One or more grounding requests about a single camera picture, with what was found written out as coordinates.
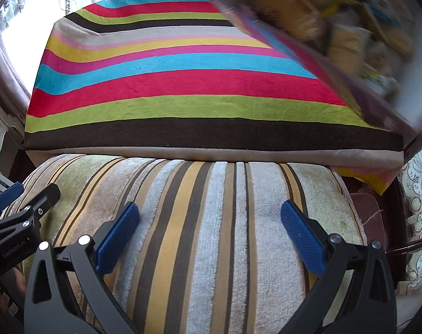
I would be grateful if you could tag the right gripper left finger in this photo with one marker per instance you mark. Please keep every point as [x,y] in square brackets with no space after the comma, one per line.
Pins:
[50,305]

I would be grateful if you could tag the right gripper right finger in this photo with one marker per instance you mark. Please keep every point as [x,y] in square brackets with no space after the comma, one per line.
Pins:
[369,305]

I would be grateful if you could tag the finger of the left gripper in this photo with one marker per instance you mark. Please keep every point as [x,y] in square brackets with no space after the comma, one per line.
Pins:
[9,195]
[37,207]

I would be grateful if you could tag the round bread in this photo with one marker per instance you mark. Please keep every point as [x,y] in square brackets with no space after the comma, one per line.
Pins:
[347,47]

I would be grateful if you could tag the white purple storage box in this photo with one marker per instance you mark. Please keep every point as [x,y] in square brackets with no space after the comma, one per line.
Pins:
[368,51]

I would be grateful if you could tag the yellow cake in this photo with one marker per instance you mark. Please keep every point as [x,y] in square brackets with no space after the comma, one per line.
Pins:
[298,18]

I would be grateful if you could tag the person's left hand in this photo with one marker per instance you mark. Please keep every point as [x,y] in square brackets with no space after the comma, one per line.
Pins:
[18,287]

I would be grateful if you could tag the pink curtain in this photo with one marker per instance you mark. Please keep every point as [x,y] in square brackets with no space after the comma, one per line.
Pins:
[13,94]

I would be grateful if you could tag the floral lace sheer curtain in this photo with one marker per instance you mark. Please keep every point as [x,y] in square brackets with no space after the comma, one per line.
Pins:
[410,178]

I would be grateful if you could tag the striped plush cushion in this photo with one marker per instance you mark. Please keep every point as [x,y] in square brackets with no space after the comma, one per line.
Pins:
[210,254]

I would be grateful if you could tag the colourful striped tablecloth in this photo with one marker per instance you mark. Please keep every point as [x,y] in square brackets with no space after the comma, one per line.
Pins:
[176,79]

